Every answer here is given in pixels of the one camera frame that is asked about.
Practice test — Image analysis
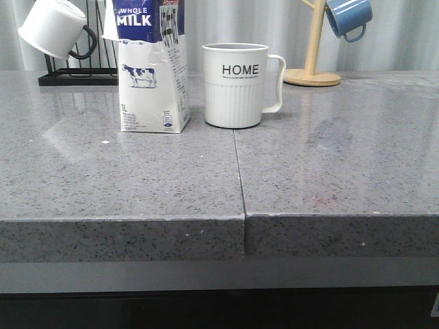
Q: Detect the white enamel mug black handle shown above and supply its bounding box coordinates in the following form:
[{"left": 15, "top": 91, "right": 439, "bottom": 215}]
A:
[{"left": 102, "top": 0, "right": 119, "bottom": 41}]

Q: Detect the blue enamel mug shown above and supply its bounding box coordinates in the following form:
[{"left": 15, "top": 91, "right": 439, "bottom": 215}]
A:
[{"left": 325, "top": 0, "right": 373, "bottom": 42}]

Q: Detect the black wire mug rack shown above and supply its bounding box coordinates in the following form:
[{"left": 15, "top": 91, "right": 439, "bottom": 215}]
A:
[{"left": 38, "top": 1, "right": 118, "bottom": 86}]

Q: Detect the blue white milk carton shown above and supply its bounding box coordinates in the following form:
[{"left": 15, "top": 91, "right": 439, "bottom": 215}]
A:
[{"left": 113, "top": 1, "right": 190, "bottom": 133}]

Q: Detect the tilted white enamel mug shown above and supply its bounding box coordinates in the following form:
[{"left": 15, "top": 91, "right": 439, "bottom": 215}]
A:
[{"left": 18, "top": 0, "right": 97, "bottom": 60}]

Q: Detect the white HOME ribbed cup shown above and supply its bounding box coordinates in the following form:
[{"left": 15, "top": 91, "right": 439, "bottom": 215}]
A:
[{"left": 202, "top": 42, "right": 286, "bottom": 129}]

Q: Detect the wooden mug tree stand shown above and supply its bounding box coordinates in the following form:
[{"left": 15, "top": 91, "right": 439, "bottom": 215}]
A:
[{"left": 283, "top": 0, "right": 341, "bottom": 87}]

